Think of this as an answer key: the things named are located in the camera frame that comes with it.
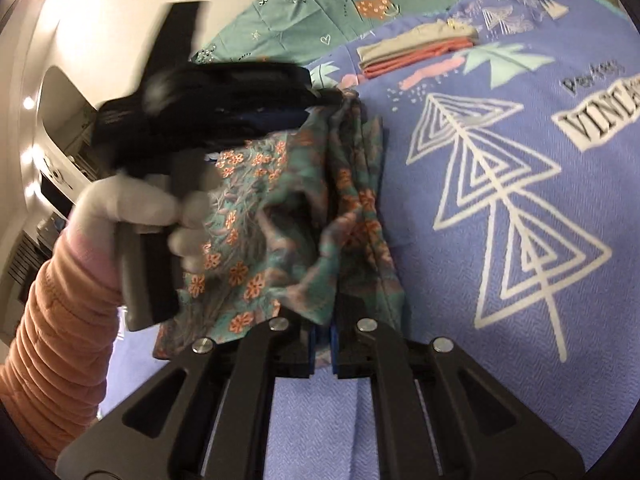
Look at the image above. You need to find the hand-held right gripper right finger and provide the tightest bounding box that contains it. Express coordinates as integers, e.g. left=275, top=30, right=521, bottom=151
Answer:
left=330, top=317, right=586, bottom=480

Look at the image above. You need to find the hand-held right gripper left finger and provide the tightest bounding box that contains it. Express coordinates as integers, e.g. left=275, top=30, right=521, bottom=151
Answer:
left=57, top=317, right=332, bottom=480

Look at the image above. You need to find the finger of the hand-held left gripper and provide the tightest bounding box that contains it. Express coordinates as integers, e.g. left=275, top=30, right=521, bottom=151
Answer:
left=309, top=71, right=359, bottom=109

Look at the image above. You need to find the teal floral print garment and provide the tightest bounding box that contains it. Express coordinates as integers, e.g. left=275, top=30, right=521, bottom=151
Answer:
left=152, top=89, right=408, bottom=362

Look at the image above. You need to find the person's left hand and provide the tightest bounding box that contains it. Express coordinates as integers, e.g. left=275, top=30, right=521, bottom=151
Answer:
left=66, top=174, right=212, bottom=272

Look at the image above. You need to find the folded pink garment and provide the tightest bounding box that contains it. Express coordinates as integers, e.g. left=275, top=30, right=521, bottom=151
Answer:
left=361, top=37, right=476, bottom=80

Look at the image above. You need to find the teal patterned pillow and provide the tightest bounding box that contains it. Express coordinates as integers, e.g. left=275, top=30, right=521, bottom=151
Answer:
left=192, top=0, right=493, bottom=69

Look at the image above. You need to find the folded beige garment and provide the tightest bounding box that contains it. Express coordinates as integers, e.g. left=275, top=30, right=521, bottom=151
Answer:
left=356, top=19, right=481, bottom=68

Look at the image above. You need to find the white shelf unit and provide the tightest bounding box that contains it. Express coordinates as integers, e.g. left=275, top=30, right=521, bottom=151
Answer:
left=20, top=64, right=107, bottom=222

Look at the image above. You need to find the blue printed bedspread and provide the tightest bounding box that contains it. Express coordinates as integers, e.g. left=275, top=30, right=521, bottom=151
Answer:
left=97, top=0, right=640, bottom=480

